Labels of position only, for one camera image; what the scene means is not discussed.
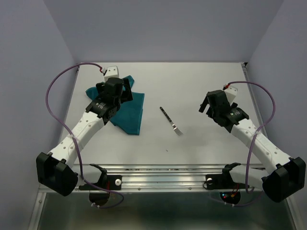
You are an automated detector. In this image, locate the aluminium front rail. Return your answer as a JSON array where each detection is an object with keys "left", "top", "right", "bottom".
[{"left": 38, "top": 163, "right": 293, "bottom": 193}]

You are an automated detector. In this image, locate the metal fork black handle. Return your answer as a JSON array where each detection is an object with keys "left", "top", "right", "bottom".
[{"left": 160, "top": 106, "right": 183, "bottom": 136}]

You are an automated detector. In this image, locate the aluminium right side rail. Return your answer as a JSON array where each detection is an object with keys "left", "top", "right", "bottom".
[{"left": 240, "top": 62, "right": 264, "bottom": 125}]

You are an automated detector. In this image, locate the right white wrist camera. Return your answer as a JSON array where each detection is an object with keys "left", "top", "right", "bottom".
[{"left": 224, "top": 86, "right": 238, "bottom": 104}]

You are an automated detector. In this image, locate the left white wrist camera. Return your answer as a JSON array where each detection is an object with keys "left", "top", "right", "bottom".
[{"left": 104, "top": 66, "right": 119, "bottom": 82}]

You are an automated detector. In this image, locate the teal cloth napkin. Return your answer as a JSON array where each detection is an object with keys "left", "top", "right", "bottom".
[{"left": 85, "top": 75, "right": 145, "bottom": 136}]

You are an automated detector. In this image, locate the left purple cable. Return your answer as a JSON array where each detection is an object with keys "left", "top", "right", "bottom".
[{"left": 45, "top": 62, "right": 125, "bottom": 208}]

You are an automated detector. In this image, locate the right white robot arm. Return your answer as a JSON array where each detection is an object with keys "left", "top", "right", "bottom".
[{"left": 199, "top": 90, "right": 306, "bottom": 203}]

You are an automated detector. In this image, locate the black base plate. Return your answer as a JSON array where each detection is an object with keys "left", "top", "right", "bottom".
[
  {"left": 203, "top": 162, "right": 245, "bottom": 190},
  {"left": 83, "top": 164, "right": 122, "bottom": 191}
]

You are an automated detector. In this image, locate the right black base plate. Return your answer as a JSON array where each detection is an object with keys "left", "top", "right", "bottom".
[{"left": 203, "top": 162, "right": 245, "bottom": 190}]

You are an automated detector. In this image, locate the aluminium rail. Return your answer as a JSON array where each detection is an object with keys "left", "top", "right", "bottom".
[
  {"left": 38, "top": 163, "right": 293, "bottom": 193},
  {"left": 240, "top": 62, "right": 264, "bottom": 125}
]

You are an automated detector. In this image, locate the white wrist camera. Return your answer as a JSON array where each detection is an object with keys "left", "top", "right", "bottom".
[
  {"left": 224, "top": 86, "right": 238, "bottom": 104},
  {"left": 104, "top": 66, "right": 119, "bottom": 82}
]

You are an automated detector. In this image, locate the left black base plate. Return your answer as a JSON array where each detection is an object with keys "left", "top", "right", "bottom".
[{"left": 83, "top": 164, "right": 122, "bottom": 191}]

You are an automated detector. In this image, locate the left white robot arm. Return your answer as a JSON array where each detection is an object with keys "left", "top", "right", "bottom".
[{"left": 36, "top": 77, "right": 133, "bottom": 196}]

